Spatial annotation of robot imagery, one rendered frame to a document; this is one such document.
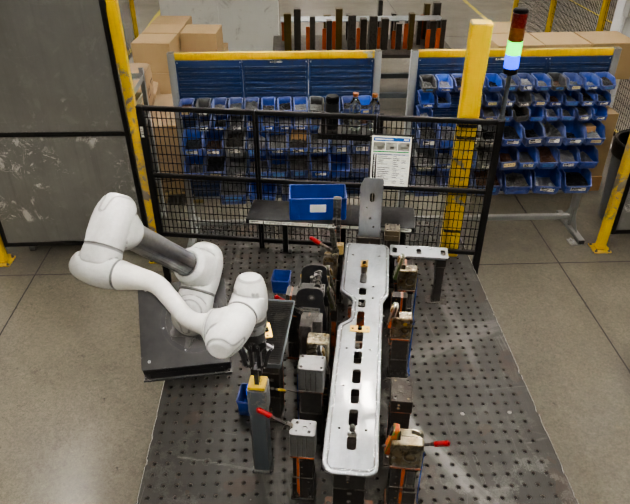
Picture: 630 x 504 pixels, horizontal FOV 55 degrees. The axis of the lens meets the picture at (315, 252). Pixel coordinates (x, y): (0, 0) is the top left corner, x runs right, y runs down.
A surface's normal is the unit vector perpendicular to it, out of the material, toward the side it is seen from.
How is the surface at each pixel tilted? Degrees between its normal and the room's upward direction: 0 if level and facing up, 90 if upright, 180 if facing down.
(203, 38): 90
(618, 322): 0
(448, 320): 0
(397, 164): 90
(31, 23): 89
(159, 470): 0
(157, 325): 44
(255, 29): 90
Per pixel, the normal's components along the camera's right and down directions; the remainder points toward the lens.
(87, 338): 0.00, -0.83
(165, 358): 0.10, -0.21
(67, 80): 0.04, 0.57
